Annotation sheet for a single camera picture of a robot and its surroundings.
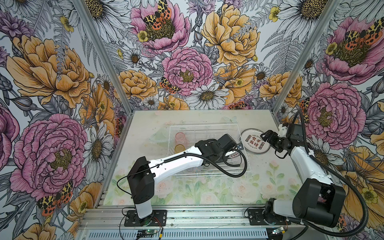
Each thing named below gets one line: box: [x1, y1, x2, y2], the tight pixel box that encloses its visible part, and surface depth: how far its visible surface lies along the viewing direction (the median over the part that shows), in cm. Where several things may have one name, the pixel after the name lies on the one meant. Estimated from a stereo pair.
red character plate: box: [240, 128, 271, 155], surface depth 104 cm
